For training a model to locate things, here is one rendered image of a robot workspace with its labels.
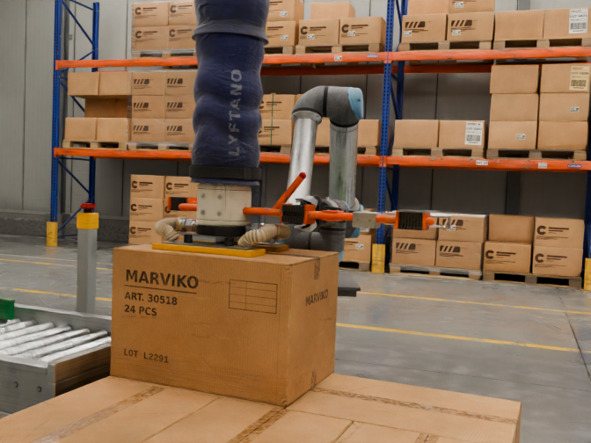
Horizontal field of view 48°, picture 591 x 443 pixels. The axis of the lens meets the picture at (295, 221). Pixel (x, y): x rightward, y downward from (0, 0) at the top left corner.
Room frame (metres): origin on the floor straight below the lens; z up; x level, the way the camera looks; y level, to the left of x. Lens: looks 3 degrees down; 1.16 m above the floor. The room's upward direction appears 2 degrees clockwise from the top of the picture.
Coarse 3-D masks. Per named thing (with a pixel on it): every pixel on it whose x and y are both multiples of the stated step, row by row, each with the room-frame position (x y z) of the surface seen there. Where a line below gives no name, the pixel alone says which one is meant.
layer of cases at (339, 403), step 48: (96, 384) 1.95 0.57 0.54; (144, 384) 1.97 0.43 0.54; (336, 384) 2.05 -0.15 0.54; (384, 384) 2.07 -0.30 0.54; (0, 432) 1.55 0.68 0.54; (48, 432) 1.56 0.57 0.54; (96, 432) 1.57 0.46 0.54; (144, 432) 1.59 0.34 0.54; (192, 432) 1.60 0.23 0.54; (240, 432) 1.61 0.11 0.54; (288, 432) 1.63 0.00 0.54; (336, 432) 1.64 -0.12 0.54; (384, 432) 1.65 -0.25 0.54; (432, 432) 1.66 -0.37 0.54; (480, 432) 1.68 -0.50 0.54
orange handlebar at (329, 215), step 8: (184, 208) 2.13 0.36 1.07; (192, 208) 2.11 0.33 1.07; (248, 208) 2.05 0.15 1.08; (256, 208) 2.04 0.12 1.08; (264, 208) 2.03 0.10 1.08; (312, 216) 1.97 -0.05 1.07; (320, 216) 1.96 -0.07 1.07; (328, 216) 1.95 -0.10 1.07; (336, 216) 1.94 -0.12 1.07; (344, 216) 1.93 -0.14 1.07; (352, 216) 1.93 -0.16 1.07; (376, 216) 1.90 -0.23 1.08; (384, 216) 1.90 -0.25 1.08; (392, 216) 1.89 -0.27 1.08; (432, 224) 1.87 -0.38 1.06
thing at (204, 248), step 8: (184, 240) 2.04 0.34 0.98; (192, 240) 2.04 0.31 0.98; (224, 240) 1.99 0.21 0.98; (232, 240) 1.99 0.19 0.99; (152, 248) 2.03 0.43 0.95; (160, 248) 2.02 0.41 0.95; (168, 248) 2.01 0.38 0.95; (176, 248) 2.00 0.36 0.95; (184, 248) 1.99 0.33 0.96; (192, 248) 1.98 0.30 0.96; (200, 248) 1.97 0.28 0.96; (208, 248) 1.96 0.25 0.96; (216, 248) 1.96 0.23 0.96; (224, 248) 1.96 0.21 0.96; (232, 248) 1.95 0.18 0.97; (240, 248) 1.94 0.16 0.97; (248, 248) 1.95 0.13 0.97; (256, 248) 2.00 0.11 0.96; (240, 256) 1.93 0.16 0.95; (248, 256) 1.92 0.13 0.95; (256, 256) 1.94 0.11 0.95
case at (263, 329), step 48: (144, 288) 2.00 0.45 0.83; (192, 288) 1.93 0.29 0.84; (240, 288) 1.87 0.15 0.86; (288, 288) 1.82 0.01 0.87; (336, 288) 2.17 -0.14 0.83; (144, 336) 1.99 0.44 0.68; (192, 336) 1.93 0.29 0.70; (240, 336) 1.87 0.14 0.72; (288, 336) 1.81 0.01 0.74; (192, 384) 1.93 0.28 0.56; (240, 384) 1.87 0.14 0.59; (288, 384) 1.82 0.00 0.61
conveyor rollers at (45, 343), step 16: (0, 320) 2.81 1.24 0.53; (16, 320) 2.78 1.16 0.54; (32, 320) 2.76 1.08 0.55; (0, 336) 2.48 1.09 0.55; (16, 336) 2.54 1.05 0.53; (32, 336) 2.50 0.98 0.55; (48, 336) 2.57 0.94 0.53; (64, 336) 2.53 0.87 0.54; (80, 336) 2.61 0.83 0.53; (96, 336) 2.57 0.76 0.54; (0, 352) 2.25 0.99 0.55; (16, 352) 2.30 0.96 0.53; (32, 352) 2.26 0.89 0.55; (48, 352) 2.32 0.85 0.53; (64, 352) 2.28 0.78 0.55
